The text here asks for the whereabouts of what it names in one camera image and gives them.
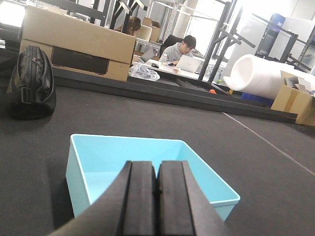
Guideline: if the black zippered bag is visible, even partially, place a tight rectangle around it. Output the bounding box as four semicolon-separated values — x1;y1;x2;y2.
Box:
0;45;57;120

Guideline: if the person with brown hair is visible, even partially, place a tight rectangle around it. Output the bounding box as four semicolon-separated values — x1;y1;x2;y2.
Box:
114;16;141;37

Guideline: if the open small cardboard box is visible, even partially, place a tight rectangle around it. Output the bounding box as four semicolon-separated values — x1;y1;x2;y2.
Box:
271;70;315;126

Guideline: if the white foam roll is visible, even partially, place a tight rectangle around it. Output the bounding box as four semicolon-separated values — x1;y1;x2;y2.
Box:
223;54;315;100

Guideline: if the light blue plastic bin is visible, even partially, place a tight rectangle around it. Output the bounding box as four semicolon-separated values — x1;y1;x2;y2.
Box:
65;134;241;220

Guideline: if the white laptop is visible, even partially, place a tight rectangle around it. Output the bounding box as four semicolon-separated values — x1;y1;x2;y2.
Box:
176;55;202;73

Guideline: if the person in grey hoodie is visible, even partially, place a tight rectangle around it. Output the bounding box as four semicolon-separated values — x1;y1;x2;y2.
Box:
162;35;196;65

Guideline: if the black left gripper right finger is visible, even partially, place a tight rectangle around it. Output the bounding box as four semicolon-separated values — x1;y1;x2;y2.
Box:
157;161;233;236

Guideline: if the black metal rack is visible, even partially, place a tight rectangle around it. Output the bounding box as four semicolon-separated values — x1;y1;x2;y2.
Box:
198;0;256;83

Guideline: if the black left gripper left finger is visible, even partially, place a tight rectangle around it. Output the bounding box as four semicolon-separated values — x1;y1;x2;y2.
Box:
51;161;156;236

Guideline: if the black conveyor belt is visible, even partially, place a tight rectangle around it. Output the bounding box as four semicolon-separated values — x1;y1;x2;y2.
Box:
0;56;315;236

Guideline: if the large cardboard box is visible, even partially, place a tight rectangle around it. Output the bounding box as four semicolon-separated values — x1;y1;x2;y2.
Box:
20;6;136;81

